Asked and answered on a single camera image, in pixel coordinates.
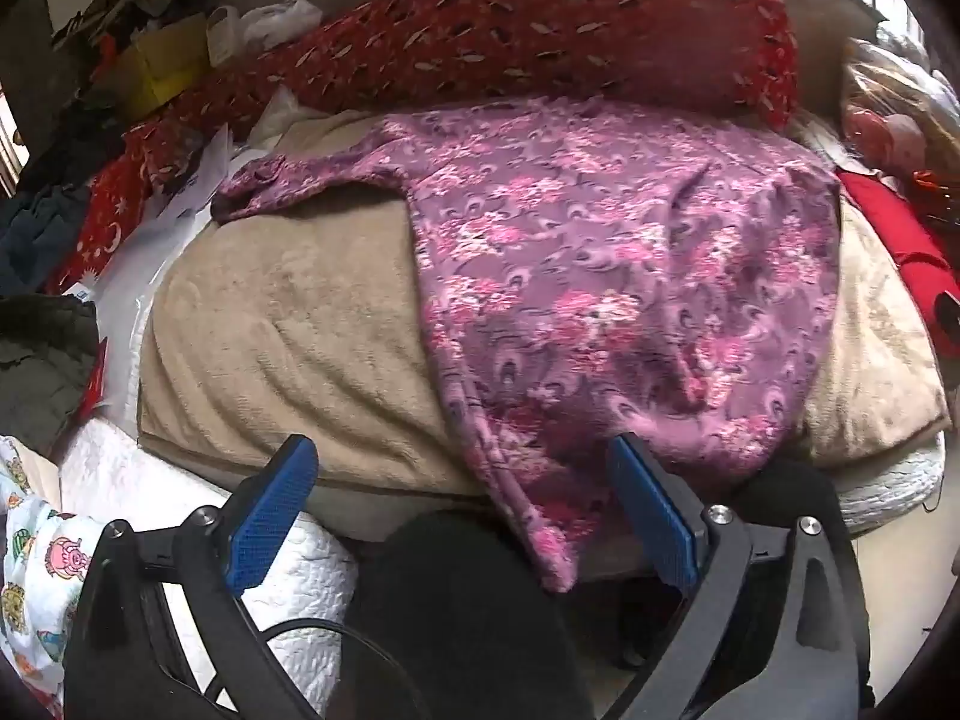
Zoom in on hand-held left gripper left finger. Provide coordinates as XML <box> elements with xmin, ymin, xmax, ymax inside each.
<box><xmin>64</xmin><ymin>433</ymin><xmax>325</xmax><ymax>720</ymax></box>

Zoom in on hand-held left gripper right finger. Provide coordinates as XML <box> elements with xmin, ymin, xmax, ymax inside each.
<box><xmin>600</xmin><ymin>433</ymin><xmax>872</xmax><ymax>720</ymax></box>

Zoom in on purple floral garment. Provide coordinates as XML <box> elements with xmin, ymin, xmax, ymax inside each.
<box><xmin>212</xmin><ymin>96</ymin><xmax>842</xmax><ymax>592</ymax></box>

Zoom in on white quilted bedspread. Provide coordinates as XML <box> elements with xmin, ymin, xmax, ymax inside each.
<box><xmin>60</xmin><ymin>416</ymin><xmax>946</xmax><ymax>698</ymax></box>

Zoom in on beige fleece blanket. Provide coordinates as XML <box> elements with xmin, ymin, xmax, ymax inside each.
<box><xmin>139</xmin><ymin>109</ymin><xmax>952</xmax><ymax>541</ymax></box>

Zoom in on person's black pants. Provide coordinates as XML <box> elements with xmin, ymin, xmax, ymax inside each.
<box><xmin>341</xmin><ymin>457</ymin><xmax>867</xmax><ymax>720</ymax></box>

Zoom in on cartoon printed cloth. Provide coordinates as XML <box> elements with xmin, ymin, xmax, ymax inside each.
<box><xmin>0</xmin><ymin>435</ymin><xmax>102</xmax><ymax>713</ymax></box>

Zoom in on white plastic sheets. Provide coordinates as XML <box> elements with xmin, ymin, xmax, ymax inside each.
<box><xmin>75</xmin><ymin>124</ymin><xmax>235</xmax><ymax>421</ymax></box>

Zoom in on dark green garment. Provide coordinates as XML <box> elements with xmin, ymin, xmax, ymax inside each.
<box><xmin>0</xmin><ymin>294</ymin><xmax>102</xmax><ymax>458</ymax></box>

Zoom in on red moon print cloth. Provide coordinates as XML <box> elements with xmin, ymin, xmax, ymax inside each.
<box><xmin>45</xmin><ymin>157</ymin><xmax>155</xmax><ymax>295</ymax></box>

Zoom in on dark blue cloth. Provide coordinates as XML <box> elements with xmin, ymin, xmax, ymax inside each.
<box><xmin>0</xmin><ymin>184</ymin><xmax>95</xmax><ymax>301</ymax></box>

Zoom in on plain red cloth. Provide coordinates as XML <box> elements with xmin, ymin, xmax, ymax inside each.
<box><xmin>836</xmin><ymin>169</ymin><xmax>960</xmax><ymax>350</ymax></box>

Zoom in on doll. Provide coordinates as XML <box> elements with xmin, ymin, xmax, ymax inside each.
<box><xmin>840</xmin><ymin>37</ymin><xmax>960</xmax><ymax>188</ymax></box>

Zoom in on yellow box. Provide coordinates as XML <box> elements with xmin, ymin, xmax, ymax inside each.
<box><xmin>112</xmin><ymin>11</ymin><xmax>212</xmax><ymax>113</ymax></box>

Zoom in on white plastic bag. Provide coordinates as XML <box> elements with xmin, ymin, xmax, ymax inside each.
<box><xmin>240</xmin><ymin>0</ymin><xmax>325</xmax><ymax>53</ymax></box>

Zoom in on red patterned blanket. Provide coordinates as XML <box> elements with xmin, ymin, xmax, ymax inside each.
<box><xmin>124</xmin><ymin>0</ymin><xmax>800</xmax><ymax>188</ymax></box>

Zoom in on black cable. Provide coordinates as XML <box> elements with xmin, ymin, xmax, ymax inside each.
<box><xmin>202</xmin><ymin>617</ymin><xmax>410</xmax><ymax>720</ymax></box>

